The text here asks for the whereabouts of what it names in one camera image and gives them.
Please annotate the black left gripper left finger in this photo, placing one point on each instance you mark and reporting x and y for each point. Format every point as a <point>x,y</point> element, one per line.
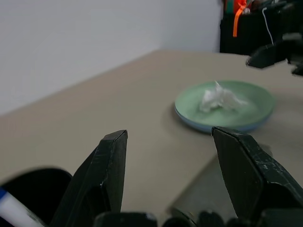
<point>99,177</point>

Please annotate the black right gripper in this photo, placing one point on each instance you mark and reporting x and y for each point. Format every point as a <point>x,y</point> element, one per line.
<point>294,46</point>

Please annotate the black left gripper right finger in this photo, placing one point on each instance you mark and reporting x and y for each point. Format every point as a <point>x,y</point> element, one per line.
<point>251,175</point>

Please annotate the green round plate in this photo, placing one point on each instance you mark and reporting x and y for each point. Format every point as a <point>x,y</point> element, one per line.
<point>255,101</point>

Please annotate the white tissue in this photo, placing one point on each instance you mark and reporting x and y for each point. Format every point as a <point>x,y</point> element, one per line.
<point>217,99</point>

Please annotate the white pen blue cap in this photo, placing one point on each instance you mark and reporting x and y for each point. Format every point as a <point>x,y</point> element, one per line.
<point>14,210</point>

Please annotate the black round cup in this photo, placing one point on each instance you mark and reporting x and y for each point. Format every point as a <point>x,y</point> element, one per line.
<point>42,189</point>

